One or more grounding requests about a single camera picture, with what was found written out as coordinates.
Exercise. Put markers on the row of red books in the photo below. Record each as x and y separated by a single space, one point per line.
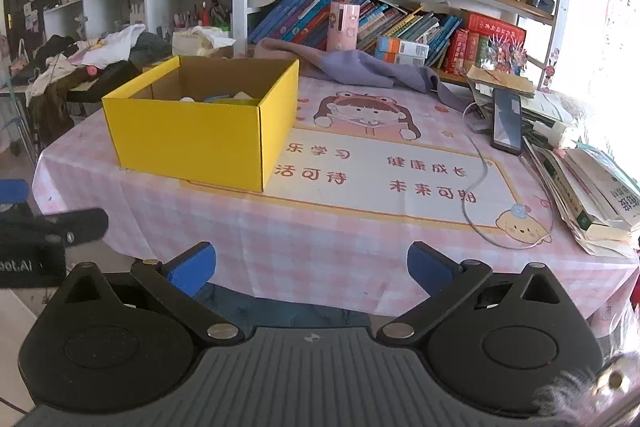
470 44

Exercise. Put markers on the pink knit cloth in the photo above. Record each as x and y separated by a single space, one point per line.
280 49

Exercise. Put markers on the white plastic bottle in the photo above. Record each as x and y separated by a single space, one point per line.
552 130

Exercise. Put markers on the white printed shirt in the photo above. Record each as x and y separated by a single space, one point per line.
110 44

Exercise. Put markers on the dark grey garment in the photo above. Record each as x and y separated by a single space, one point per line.
152 47

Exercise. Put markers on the cream tissue box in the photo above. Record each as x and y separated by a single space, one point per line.
195 43

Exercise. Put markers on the colourful character stand set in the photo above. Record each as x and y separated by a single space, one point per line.
507 52

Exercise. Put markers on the black smartphone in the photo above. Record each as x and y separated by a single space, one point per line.
506 122

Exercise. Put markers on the orange white blue carton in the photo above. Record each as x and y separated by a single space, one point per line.
397 60
402 46

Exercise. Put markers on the pink wall poster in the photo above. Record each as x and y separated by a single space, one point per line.
622 12

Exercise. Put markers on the brown garment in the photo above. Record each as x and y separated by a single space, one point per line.
55 102

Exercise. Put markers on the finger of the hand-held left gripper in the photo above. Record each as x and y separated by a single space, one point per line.
80 223
12 193

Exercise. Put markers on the yellow cardboard box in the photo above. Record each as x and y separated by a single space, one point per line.
200 142

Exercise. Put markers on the cartoon printed desk mat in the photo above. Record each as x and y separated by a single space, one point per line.
350 187

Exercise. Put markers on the pink cylinder holder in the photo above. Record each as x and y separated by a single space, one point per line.
344 27

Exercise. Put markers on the stack of papers and booklets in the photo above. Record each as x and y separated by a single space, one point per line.
585 197

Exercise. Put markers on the brown envelope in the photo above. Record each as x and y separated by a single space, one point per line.
500 81

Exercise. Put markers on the purple cloth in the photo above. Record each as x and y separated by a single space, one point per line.
360 67

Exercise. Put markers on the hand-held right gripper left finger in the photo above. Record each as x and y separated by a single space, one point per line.
192 267

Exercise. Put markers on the row of blue books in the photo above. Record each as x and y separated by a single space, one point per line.
295 19

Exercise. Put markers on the desk stationery organizer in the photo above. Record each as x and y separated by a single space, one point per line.
200 12

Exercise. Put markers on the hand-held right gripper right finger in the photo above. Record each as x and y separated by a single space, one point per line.
427 269

